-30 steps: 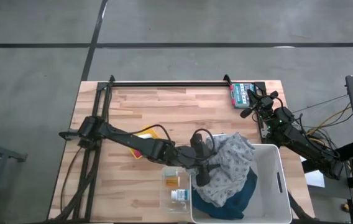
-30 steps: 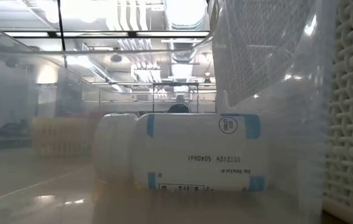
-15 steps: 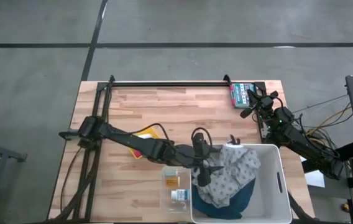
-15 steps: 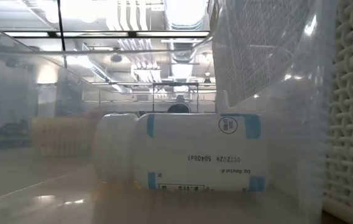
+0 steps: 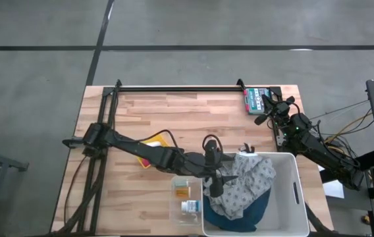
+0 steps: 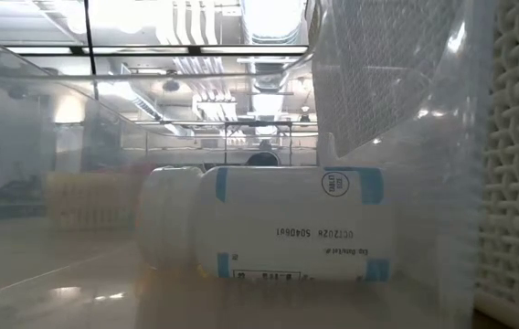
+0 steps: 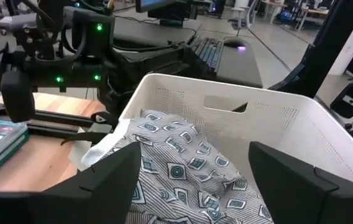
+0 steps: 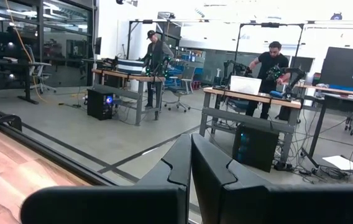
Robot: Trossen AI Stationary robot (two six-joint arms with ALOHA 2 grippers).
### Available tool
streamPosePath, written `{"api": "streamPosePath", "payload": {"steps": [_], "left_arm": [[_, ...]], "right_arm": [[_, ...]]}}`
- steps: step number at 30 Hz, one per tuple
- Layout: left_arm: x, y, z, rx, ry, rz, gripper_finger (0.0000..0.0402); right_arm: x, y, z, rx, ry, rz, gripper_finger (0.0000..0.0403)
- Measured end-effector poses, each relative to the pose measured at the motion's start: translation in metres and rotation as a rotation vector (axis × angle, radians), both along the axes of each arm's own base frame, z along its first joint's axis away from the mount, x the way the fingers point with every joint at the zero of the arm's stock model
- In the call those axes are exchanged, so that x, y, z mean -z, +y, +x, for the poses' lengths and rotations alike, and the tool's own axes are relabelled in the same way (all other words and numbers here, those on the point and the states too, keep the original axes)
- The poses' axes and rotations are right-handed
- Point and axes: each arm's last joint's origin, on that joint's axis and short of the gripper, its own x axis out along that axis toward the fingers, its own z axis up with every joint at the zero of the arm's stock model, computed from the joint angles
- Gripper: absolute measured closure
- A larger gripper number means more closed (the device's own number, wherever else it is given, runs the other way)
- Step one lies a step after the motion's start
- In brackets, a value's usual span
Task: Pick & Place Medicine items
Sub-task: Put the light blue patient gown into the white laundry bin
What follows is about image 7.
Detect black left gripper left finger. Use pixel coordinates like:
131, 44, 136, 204
0, 141, 142, 224

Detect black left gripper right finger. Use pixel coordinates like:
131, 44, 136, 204
248, 141, 353, 224

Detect grey patterned cloth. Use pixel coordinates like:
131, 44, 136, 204
80, 108, 274, 224

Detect white paper sheet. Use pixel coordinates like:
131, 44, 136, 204
68, 136, 94, 172

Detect white textured plastic bin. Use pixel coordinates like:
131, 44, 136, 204
119, 73, 353, 191

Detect black computer monitor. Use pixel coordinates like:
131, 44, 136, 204
135, 0, 199, 27

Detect dark grey cart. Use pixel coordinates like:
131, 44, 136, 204
112, 17, 264, 89

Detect black computer mouse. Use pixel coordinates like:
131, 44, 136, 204
223, 37, 248, 50

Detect black keyboard coloured keys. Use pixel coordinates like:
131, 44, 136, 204
191, 37, 225, 73

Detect wood top workbench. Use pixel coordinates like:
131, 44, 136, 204
296, 7, 330, 32

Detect grey office chair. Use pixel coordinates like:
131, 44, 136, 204
227, 0, 260, 31

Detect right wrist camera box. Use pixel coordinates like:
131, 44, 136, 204
0, 14, 40, 32

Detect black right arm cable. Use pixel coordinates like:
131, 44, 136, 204
58, 26, 88, 62

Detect black diagonal stand post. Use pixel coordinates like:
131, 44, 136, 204
268, 0, 353, 99

